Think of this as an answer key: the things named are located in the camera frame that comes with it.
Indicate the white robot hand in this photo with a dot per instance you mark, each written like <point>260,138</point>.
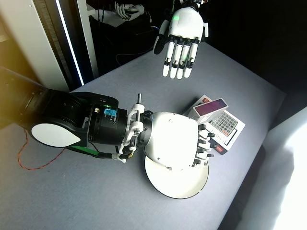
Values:
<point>184,24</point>
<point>172,139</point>

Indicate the maroon card box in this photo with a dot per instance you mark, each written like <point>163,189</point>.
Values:
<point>211,107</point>

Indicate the white plate with leaf print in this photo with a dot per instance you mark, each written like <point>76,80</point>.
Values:
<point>177,184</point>

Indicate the white calculator box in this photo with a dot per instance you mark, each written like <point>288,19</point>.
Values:
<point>230,136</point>

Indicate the spare white robot hand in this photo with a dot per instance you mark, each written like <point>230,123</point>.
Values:
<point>127,10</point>

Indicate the grey table cloth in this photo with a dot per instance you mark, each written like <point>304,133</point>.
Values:
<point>72,196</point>

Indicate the white light strip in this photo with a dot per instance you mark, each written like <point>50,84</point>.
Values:
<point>69,43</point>

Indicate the white cabinet frame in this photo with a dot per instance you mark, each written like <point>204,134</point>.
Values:
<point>26,36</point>

